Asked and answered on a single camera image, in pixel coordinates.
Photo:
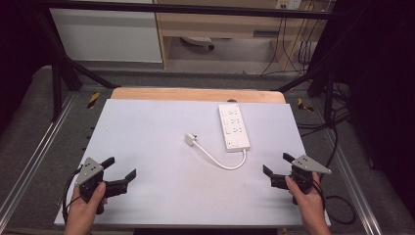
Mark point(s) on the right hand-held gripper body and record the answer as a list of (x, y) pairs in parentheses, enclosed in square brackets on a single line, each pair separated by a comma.
[(305, 163)]

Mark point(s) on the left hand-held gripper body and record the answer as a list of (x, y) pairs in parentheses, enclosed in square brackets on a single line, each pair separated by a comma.
[(88, 171)]

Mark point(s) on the person's right hand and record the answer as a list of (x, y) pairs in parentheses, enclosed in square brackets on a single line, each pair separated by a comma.
[(311, 205)]

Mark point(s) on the person's left hand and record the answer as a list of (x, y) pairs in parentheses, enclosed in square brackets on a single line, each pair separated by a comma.
[(81, 215)]

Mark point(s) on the white table board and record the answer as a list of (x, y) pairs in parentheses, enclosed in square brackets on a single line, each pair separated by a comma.
[(163, 163)]

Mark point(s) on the yellow black floor tape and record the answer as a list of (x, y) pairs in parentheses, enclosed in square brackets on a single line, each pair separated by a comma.
[(93, 100), (304, 105)]

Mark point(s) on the white power strip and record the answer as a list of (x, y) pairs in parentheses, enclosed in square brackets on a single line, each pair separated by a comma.
[(233, 127)]

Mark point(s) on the white plug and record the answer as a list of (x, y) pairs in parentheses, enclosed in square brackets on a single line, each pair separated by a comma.
[(190, 139)]

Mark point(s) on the black curtain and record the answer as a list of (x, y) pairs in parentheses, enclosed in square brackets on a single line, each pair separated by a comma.
[(18, 49), (378, 81)]

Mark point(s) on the wooden table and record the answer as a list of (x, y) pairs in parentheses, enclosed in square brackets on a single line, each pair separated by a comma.
[(195, 94)]

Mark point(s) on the white cabinet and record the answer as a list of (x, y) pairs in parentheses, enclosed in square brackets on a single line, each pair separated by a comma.
[(104, 36)]

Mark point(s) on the white chair base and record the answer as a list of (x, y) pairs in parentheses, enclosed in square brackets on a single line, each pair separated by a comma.
[(197, 40)]

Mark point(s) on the aluminium floor rail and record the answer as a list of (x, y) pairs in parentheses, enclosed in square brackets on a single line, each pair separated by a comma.
[(354, 186), (36, 153)]

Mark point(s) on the black metal frame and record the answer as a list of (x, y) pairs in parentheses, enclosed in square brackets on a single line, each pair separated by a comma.
[(57, 84)]

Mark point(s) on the white wall socket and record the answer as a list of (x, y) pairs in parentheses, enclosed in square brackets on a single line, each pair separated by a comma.
[(288, 4)]

